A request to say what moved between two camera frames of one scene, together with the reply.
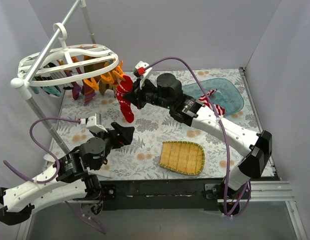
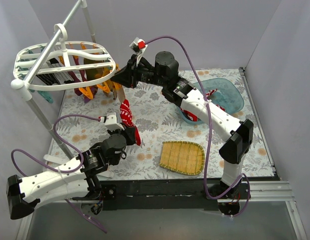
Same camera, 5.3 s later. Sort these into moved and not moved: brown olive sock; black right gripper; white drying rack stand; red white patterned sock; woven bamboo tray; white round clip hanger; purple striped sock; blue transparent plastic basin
Moved: black right gripper; purple striped sock; brown olive sock; white round clip hanger; red white patterned sock
Not moved: white drying rack stand; woven bamboo tray; blue transparent plastic basin
